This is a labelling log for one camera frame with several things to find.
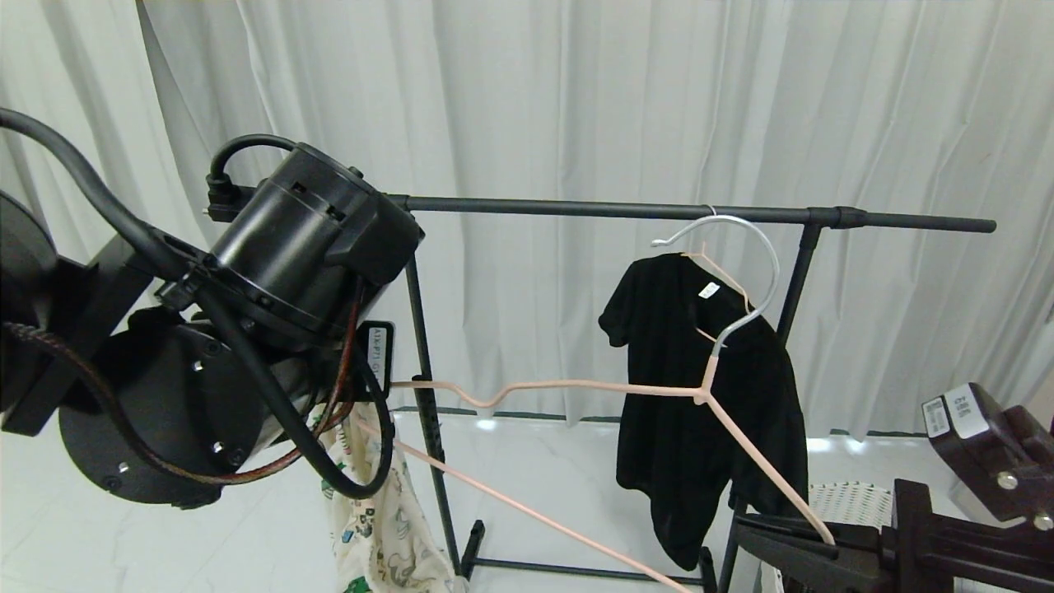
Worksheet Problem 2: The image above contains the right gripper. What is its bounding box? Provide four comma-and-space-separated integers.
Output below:
735, 479, 1054, 593

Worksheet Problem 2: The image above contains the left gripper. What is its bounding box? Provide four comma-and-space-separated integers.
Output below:
354, 320, 396, 404

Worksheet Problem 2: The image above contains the cream printed garment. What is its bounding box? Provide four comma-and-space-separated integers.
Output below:
317, 404, 470, 593

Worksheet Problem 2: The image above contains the black garment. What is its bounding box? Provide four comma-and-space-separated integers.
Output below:
599, 253, 809, 571

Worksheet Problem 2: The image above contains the pink clothes hanger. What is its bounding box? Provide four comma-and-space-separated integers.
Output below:
682, 206, 754, 345
391, 214, 837, 593

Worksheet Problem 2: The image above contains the white laundry basket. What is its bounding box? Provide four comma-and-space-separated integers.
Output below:
758, 482, 894, 593

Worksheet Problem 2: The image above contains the black clothes rack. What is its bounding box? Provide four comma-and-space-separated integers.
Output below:
387, 195, 997, 593

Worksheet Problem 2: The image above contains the white curtain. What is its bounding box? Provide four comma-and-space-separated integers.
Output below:
0, 0, 215, 264
140, 0, 1054, 441

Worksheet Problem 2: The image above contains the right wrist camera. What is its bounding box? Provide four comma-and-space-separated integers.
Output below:
921, 383, 1054, 528

